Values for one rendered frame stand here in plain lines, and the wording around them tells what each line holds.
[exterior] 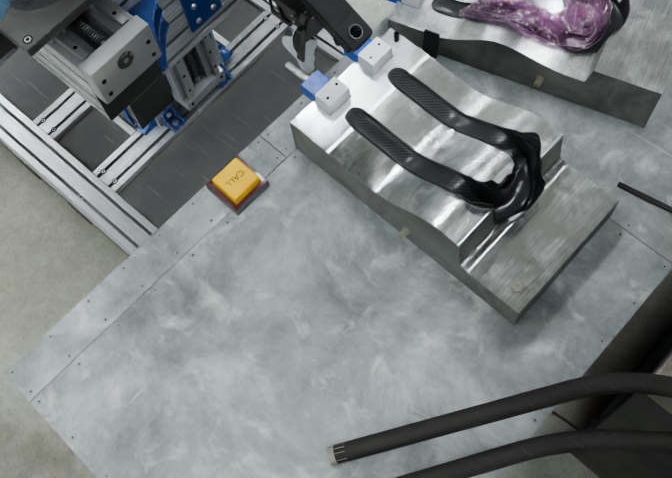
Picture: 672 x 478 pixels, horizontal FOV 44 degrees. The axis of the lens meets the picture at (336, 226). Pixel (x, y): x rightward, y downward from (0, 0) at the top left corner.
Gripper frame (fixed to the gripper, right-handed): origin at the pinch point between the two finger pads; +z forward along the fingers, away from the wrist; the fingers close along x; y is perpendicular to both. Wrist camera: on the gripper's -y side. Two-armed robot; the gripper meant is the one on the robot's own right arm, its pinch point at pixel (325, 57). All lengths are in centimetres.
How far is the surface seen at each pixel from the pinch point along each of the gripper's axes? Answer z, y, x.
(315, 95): 9.3, 1.1, 2.6
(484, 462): 15, -58, 29
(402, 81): 12.7, -6.8, -10.8
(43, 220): 101, 79, 48
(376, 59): 9.3, -1.9, -9.6
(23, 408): 101, 40, 85
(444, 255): 15.5, -32.8, 8.3
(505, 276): 15.1, -42.4, 4.8
